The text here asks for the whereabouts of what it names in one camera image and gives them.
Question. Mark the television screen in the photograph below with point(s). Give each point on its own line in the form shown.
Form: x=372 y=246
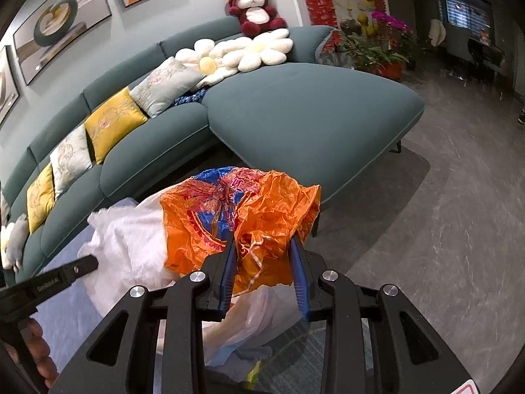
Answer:
x=467 y=6

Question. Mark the white cloth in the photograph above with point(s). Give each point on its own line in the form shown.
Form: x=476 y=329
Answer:
x=437 y=33

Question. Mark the red and white plush bear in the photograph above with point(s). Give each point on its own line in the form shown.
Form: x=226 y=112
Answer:
x=256 y=16

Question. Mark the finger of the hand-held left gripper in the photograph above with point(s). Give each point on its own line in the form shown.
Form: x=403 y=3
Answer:
x=49 y=285

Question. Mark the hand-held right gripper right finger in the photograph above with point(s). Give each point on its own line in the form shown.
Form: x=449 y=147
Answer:
x=300 y=279

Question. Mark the wide framed wall picture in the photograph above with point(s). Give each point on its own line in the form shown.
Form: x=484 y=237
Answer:
x=57 y=20

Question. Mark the yellow embroidered pillow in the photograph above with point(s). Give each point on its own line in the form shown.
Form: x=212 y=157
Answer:
x=113 y=127
x=41 y=197

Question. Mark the magenta orchid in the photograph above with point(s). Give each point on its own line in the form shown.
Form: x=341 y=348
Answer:
x=389 y=20

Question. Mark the trash bin with white liner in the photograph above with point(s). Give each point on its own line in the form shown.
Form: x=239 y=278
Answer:
x=123 y=246

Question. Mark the teal sectional sofa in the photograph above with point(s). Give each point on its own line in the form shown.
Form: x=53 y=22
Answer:
x=307 y=119

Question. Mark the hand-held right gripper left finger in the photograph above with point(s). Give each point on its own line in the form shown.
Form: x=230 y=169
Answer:
x=226 y=279

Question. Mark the green potted plant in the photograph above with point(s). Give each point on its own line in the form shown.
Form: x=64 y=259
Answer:
x=369 y=55

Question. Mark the grey plush toy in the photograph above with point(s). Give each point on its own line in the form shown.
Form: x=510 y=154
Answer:
x=18 y=238

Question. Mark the person's left hand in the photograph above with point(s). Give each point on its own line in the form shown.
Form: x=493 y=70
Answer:
x=39 y=349

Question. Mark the blue patterned cloth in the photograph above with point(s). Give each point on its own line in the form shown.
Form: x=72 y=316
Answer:
x=188 y=98

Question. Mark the orange plastic bag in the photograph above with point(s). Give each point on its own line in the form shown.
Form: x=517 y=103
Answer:
x=266 y=213

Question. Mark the light grey embroidered pillow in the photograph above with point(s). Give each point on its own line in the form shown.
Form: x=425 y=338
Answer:
x=69 y=160
x=164 y=86

